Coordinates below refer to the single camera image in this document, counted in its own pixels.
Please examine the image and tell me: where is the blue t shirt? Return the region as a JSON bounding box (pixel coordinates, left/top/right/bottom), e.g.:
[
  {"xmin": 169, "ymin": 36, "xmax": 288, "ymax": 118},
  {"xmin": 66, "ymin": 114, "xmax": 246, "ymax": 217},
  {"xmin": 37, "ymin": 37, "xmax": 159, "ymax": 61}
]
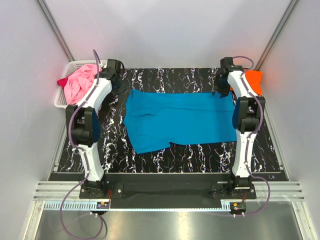
[{"xmin": 124, "ymin": 89, "xmax": 236, "ymax": 154}]

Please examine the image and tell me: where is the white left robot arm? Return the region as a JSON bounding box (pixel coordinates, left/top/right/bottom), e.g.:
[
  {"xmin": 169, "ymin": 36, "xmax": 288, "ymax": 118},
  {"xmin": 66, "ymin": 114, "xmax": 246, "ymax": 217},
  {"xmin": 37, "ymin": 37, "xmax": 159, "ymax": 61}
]
[{"xmin": 65, "ymin": 59, "xmax": 124, "ymax": 199}]

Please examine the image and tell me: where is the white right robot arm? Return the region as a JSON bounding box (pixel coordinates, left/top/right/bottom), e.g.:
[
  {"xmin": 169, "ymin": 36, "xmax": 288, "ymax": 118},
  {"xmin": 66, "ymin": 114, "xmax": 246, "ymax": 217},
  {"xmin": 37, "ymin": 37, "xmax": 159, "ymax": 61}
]
[{"xmin": 212, "ymin": 56, "xmax": 266, "ymax": 201}]

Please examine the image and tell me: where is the folded orange t shirt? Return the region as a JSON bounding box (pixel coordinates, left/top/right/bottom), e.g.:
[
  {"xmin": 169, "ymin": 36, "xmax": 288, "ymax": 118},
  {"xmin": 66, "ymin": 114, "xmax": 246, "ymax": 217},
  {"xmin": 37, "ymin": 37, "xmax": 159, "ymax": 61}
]
[{"xmin": 244, "ymin": 70, "xmax": 263, "ymax": 96}]

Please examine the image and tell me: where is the pink t shirt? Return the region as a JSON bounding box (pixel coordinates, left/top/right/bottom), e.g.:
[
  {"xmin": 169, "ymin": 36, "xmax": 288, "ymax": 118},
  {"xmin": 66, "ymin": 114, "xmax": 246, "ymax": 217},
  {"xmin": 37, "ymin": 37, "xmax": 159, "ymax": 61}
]
[{"xmin": 62, "ymin": 64, "xmax": 102, "ymax": 105}]

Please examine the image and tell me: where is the red t shirt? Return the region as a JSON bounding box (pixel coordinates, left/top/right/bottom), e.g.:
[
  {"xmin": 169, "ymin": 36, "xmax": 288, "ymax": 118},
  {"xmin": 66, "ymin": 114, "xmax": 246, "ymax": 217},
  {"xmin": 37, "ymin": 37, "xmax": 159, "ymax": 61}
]
[{"xmin": 56, "ymin": 77, "xmax": 68, "ymax": 89}]

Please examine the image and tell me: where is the white plastic laundry basket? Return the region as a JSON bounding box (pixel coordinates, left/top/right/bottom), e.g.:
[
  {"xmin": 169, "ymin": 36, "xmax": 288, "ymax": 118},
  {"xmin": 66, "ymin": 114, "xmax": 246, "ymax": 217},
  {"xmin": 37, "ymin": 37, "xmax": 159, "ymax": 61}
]
[{"xmin": 54, "ymin": 60, "xmax": 112, "ymax": 111}]

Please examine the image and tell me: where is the aluminium frame rail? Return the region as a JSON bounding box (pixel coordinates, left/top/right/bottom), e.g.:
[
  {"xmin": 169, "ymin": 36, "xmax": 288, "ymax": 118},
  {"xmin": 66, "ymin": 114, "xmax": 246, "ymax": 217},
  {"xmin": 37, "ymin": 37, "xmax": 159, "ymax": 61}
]
[{"xmin": 33, "ymin": 181, "xmax": 304, "ymax": 201}]

